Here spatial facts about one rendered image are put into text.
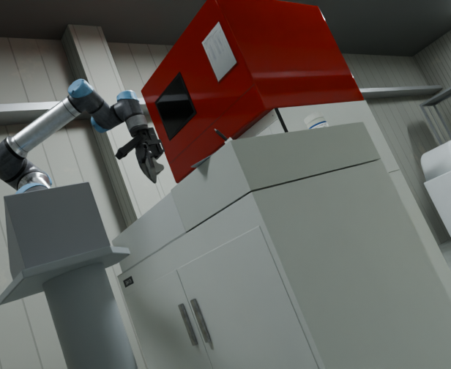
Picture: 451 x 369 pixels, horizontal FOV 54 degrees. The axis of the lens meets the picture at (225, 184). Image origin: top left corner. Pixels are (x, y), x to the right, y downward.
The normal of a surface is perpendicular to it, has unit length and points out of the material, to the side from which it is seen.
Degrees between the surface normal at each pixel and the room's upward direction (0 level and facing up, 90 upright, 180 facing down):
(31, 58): 90
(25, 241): 90
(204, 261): 90
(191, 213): 90
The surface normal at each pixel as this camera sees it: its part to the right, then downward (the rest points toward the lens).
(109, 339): 0.60, -0.40
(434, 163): -0.83, 0.02
